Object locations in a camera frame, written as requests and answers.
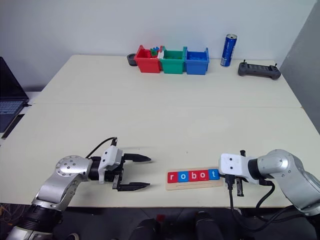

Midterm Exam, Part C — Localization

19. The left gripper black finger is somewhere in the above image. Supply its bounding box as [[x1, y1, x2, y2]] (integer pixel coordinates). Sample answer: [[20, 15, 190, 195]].
[[116, 181, 151, 193], [122, 153, 152, 164]]

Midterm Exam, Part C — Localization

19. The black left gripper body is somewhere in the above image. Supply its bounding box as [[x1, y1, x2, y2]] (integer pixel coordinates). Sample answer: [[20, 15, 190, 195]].
[[104, 153, 126, 191]]

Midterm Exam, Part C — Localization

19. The blue letter block t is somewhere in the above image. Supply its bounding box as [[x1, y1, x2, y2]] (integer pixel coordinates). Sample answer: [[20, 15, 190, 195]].
[[208, 169, 221, 181]]

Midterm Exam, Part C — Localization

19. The wooden letter tray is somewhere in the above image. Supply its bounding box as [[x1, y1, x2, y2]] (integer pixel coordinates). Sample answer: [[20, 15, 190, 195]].
[[165, 166, 224, 192]]

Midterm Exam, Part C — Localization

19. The blue letter block o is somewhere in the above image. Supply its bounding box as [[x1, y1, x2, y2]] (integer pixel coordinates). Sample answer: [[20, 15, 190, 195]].
[[177, 171, 190, 183]]

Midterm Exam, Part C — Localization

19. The grey handheld controller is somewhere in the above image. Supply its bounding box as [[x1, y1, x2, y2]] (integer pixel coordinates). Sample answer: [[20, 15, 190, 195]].
[[237, 59, 282, 81]]

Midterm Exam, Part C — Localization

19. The red plastic bin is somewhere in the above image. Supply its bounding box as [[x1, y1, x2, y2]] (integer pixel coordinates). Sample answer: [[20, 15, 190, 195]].
[[134, 44, 162, 74]]

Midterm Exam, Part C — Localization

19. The black round holder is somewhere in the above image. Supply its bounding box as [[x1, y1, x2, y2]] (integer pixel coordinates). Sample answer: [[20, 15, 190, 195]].
[[126, 52, 139, 67]]

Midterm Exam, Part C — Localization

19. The blue plastic bin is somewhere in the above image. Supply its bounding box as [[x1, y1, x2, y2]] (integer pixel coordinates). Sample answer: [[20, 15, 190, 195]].
[[184, 46, 210, 76]]

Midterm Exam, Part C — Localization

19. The green plastic bin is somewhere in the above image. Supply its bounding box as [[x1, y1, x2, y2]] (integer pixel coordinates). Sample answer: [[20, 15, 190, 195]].
[[159, 46, 187, 75]]

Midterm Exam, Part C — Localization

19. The blue drink can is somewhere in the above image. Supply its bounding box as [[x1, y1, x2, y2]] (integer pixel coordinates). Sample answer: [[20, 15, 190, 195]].
[[220, 33, 238, 68]]

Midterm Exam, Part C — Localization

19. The dark laptop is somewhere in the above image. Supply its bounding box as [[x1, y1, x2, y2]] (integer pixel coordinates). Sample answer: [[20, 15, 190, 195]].
[[0, 56, 30, 134]]

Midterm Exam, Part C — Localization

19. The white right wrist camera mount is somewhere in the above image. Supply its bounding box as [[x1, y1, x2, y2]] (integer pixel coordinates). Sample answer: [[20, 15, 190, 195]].
[[218, 152, 260, 185]]

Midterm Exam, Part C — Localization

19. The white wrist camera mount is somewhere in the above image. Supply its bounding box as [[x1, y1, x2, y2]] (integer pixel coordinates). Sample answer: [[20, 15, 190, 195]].
[[98, 145, 124, 184], [218, 152, 260, 185]]

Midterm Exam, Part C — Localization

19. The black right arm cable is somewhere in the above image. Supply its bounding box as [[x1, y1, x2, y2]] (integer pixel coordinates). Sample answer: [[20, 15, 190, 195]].
[[224, 174, 301, 232]]

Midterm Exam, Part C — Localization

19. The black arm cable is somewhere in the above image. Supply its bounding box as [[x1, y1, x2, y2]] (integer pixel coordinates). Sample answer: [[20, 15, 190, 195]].
[[85, 136, 119, 159], [224, 174, 301, 232]]

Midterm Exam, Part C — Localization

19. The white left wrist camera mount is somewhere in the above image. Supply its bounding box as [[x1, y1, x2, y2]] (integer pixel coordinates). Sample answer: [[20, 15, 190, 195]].
[[98, 145, 124, 184]]

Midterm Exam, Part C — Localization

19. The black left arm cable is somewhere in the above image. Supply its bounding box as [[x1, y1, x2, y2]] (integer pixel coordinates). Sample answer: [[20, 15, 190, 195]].
[[85, 136, 119, 159]]

